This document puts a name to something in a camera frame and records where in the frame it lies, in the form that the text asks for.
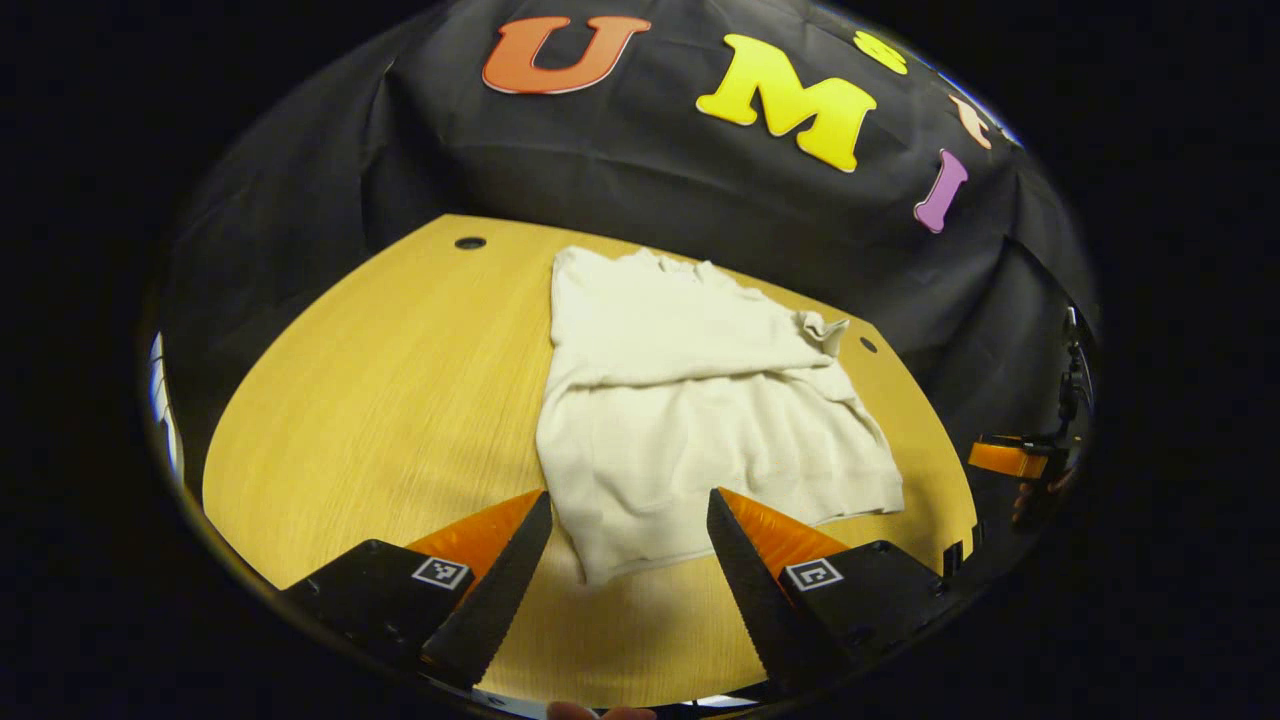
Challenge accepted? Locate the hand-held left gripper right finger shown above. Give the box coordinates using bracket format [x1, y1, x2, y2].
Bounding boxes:
[706, 487, 946, 696]

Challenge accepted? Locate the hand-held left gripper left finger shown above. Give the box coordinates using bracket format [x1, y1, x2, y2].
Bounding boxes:
[280, 488, 554, 691]

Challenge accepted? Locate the cream knit sweater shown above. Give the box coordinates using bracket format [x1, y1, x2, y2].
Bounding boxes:
[535, 246, 906, 586]

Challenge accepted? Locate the black backdrop cloth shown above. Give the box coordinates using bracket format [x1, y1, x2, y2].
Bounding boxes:
[160, 0, 1101, 481]

